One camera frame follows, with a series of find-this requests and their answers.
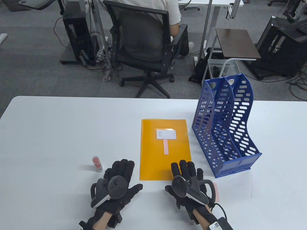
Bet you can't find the person's left hand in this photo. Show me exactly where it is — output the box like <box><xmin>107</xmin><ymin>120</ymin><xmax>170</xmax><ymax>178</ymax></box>
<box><xmin>91</xmin><ymin>159</ymin><xmax>143</xmax><ymax>216</ymax></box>

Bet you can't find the person's right hand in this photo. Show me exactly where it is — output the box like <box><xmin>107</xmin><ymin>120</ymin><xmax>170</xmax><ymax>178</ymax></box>
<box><xmin>165</xmin><ymin>160</ymin><xmax>214</xmax><ymax>216</ymax></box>

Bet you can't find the red glue stick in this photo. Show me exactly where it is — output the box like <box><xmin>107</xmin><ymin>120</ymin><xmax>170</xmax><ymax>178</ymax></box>
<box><xmin>92</xmin><ymin>156</ymin><xmax>103</xmax><ymax>173</ymax></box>

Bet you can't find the orange L-shaped folder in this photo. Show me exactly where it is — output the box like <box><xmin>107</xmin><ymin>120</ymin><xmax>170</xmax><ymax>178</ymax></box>
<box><xmin>140</xmin><ymin>119</ymin><xmax>192</xmax><ymax>181</ymax></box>

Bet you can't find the person's left forearm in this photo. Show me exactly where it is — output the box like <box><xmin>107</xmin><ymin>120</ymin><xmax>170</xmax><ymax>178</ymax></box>
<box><xmin>86</xmin><ymin>210</ymin><xmax>113</xmax><ymax>230</ymax></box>

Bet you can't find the person's right forearm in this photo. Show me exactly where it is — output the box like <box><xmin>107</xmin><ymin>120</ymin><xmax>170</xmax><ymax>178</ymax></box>
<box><xmin>191</xmin><ymin>207</ymin><xmax>216</xmax><ymax>230</ymax></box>

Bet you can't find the black right hand controller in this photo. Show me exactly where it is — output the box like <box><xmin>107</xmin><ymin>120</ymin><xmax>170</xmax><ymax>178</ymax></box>
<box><xmin>172</xmin><ymin>176</ymin><xmax>215</xmax><ymax>205</ymax></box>

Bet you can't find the white paper label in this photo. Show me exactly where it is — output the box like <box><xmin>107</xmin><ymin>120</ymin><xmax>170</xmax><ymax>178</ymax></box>
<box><xmin>156</xmin><ymin>129</ymin><xmax>177</xmax><ymax>140</ymax></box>

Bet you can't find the blue plastic file rack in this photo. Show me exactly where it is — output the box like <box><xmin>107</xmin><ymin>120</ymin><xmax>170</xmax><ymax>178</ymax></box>
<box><xmin>191</xmin><ymin>73</ymin><xmax>262</xmax><ymax>179</ymax></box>

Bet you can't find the black bag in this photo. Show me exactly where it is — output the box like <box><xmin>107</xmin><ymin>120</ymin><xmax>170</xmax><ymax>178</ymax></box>
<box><xmin>188</xmin><ymin>47</ymin><xmax>224</xmax><ymax>84</ymax></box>

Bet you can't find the black mesh office chair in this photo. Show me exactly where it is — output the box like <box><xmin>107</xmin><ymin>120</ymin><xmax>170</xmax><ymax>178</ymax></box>
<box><xmin>103</xmin><ymin>0</ymin><xmax>189</xmax><ymax>98</ymax></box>

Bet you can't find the translucent white storage bin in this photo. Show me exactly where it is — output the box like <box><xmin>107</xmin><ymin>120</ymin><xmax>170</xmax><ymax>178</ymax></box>
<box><xmin>207</xmin><ymin>58</ymin><xmax>241</xmax><ymax>79</ymax></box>

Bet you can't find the brown side table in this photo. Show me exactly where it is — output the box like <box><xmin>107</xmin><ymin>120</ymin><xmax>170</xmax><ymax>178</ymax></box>
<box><xmin>203</xmin><ymin>28</ymin><xmax>261</xmax><ymax>83</ymax></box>

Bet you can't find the white background desk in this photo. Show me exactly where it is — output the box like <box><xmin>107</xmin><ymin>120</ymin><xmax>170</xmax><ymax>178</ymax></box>
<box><xmin>179</xmin><ymin>0</ymin><xmax>244</xmax><ymax>72</ymax></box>

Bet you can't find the black computer tower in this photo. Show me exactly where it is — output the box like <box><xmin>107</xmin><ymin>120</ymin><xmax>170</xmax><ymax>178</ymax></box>
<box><xmin>62</xmin><ymin>11</ymin><xmax>99</xmax><ymax>65</ymax></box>

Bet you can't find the black equipment cart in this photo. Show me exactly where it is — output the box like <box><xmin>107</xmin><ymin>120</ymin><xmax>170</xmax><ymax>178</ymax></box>
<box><xmin>249</xmin><ymin>16</ymin><xmax>307</xmax><ymax>81</ymax></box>

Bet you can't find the dark keyboard tray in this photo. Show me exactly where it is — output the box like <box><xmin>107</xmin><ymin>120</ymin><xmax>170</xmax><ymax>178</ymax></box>
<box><xmin>18</xmin><ymin>0</ymin><xmax>58</xmax><ymax>10</ymax></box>

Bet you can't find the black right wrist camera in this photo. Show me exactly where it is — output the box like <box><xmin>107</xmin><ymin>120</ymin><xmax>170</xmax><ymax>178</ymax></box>
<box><xmin>207</xmin><ymin>217</ymin><xmax>234</xmax><ymax>230</ymax></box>

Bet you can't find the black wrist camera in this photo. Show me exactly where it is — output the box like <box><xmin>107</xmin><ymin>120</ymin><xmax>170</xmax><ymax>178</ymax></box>
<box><xmin>78</xmin><ymin>220</ymin><xmax>95</xmax><ymax>230</ymax></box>
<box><xmin>207</xmin><ymin>217</ymin><xmax>234</xmax><ymax>230</ymax></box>

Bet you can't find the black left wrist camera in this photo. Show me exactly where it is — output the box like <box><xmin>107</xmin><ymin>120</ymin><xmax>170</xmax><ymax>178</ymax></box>
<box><xmin>78</xmin><ymin>220</ymin><xmax>95</xmax><ymax>230</ymax></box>

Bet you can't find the grey metal desk frame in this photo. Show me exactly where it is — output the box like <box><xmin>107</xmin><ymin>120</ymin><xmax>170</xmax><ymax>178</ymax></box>
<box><xmin>79</xmin><ymin>0</ymin><xmax>113</xmax><ymax>81</ymax></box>

